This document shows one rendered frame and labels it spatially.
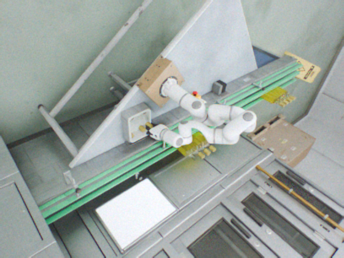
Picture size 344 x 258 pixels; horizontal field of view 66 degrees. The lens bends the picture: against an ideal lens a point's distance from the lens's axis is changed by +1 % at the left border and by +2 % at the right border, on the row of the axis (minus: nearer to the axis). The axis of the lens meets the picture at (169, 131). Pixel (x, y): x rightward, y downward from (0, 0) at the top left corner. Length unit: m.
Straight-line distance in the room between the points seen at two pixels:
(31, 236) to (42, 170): 0.80
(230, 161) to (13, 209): 1.46
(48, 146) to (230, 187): 1.42
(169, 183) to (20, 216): 0.91
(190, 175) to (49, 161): 1.05
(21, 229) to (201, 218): 1.01
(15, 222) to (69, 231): 0.42
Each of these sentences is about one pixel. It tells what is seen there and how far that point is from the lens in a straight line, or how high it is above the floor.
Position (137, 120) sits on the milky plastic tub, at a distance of 1.80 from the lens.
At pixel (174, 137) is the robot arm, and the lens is 1.45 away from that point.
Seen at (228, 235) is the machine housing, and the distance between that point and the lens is 1.78.
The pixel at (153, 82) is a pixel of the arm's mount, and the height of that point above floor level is 0.85.
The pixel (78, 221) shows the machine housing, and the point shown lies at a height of 0.98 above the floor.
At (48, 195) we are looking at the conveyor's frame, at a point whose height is 0.86.
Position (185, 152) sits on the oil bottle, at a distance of 1.87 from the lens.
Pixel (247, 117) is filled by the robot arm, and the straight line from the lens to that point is 1.41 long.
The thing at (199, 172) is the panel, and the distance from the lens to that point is 1.96.
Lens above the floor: 1.93
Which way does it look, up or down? 33 degrees down
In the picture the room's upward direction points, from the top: 130 degrees clockwise
